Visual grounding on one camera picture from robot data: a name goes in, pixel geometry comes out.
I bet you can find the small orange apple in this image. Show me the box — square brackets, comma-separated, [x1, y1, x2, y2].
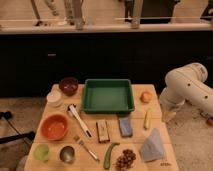
[140, 91, 153, 103]

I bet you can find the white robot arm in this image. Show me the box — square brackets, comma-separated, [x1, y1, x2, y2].
[159, 63, 213, 122]

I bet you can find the small metal cup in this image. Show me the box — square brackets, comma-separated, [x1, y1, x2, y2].
[59, 146, 75, 163]

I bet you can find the white paper cup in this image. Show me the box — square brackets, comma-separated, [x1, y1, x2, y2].
[46, 90, 62, 107]

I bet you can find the light green cup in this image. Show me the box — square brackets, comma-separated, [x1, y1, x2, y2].
[33, 144, 50, 162]

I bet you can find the grey blue folded cloth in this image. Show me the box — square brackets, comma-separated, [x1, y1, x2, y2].
[140, 128, 166, 162]

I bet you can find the blue sponge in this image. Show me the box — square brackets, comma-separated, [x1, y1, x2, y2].
[119, 117, 133, 137]

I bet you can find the brown wooden block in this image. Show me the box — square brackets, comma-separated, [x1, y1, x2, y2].
[96, 120, 110, 143]

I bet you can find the bunch of dark grapes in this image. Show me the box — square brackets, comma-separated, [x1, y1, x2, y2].
[115, 149, 136, 171]

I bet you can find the green plastic tray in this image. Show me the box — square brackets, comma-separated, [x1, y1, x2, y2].
[82, 79, 135, 114]

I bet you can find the green cucumber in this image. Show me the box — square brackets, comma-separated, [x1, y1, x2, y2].
[103, 142, 120, 170]

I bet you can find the silver metal fork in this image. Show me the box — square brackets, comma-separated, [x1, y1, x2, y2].
[74, 136, 100, 162]

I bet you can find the dark red bowl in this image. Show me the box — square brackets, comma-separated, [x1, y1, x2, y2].
[59, 77, 78, 96]

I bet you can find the orange plastic bowl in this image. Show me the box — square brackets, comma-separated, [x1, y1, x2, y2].
[40, 114, 68, 141]

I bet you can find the black tripod stand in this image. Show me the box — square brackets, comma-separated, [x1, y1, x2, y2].
[0, 111, 35, 144]

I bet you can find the white handled kitchen tool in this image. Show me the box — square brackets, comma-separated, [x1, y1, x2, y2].
[68, 104, 92, 138]

